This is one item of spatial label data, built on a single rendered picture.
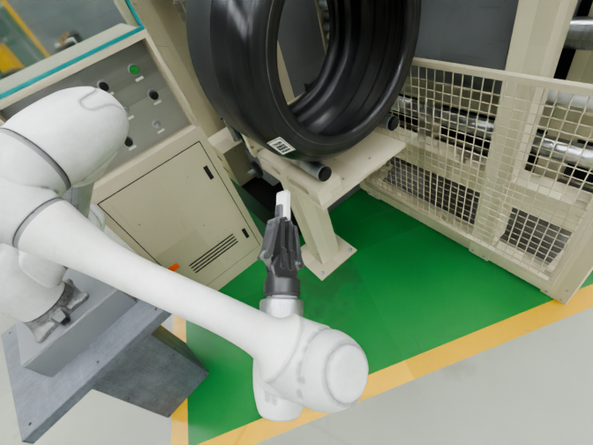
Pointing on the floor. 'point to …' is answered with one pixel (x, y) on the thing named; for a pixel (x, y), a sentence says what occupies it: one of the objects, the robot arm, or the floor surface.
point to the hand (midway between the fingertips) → (282, 206)
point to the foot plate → (329, 260)
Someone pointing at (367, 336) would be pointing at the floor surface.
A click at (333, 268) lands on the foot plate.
